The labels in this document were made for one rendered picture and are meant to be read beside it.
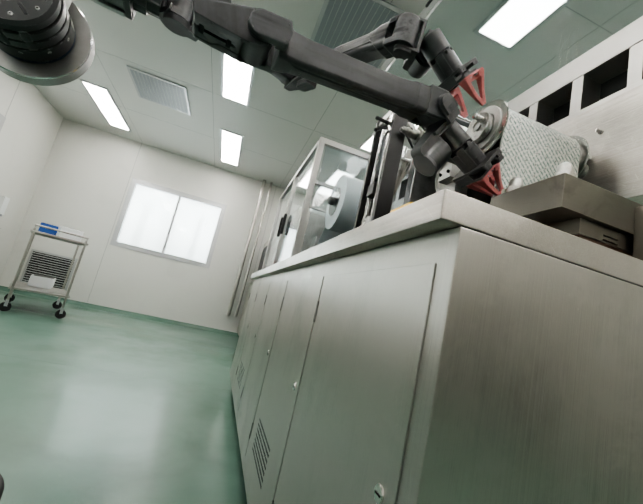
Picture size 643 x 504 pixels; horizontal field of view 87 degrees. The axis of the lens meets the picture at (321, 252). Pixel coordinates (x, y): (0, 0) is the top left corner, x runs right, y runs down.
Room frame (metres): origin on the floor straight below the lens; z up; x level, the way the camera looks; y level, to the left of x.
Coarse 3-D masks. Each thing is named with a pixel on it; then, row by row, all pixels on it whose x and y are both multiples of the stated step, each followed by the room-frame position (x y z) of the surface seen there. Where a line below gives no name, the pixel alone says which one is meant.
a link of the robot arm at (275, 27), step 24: (264, 24) 0.47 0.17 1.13; (288, 24) 0.48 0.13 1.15; (288, 48) 0.51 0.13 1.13; (312, 48) 0.53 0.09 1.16; (288, 72) 0.55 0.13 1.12; (312, 72) 0.54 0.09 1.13; (336, 72) 0.55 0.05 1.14; (360, 72) 0.56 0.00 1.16; (384, 72) 0.58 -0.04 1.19; (360, 96) 0.60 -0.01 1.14; (384, 96) 0.59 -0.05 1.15; (408, 96) 0.60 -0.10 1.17; (432, 96) 0.61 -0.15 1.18; (408, 120) 0.67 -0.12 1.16; (432, 120) 0.65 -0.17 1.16
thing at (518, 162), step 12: (504, 144) 0.72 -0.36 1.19; (504, 156) 0.72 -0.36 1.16; (516, 156) 0.73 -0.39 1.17; (528, 156) 0.73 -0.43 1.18; (540, 156) 0.74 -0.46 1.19; (504, 168) 0.72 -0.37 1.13; (516, 168) 0.73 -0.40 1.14; (528, 168) 0.73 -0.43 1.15; (540, 168) 0.74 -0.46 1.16; (552, 168) 0.75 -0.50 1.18; (504, 180) 0.72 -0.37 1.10; (528, 180) 0.74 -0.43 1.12; (540, 180) 0.74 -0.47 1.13
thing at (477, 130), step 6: (480, 114) 0.76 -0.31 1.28; (486, 114) 0.74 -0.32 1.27; (474, 120) 0.78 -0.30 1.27; (486, 120) 0.74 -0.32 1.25; (492, 120) 0.73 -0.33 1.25; (474, 126) 0.78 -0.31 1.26; (480, 126) 0.76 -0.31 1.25; (486, 126) 0.74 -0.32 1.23; (492, 126) 0.74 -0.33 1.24; (468, 132) 0.80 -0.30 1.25; (474, 132) 0.78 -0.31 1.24; (480, 132) 0.75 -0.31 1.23; (486, 132) 0.74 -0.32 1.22; (474, 138) 0.77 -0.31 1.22; (480, 138) 0.76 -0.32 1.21
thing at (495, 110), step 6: (486, 108) 0.77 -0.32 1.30; (492, 108) 0.75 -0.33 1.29; (498, 108) 0.73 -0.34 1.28; (498, 114) 0.72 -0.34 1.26; (498, 120) 0.72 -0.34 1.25; (498, 126) 0.72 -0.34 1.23; (492, 132) 0.73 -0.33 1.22; (486, 138) 0.75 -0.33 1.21; (492, 138) 0.74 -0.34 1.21; (480, 144) 0.77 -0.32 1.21; (486, 144) 0.75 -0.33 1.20; (498, 144) 0.75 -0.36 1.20
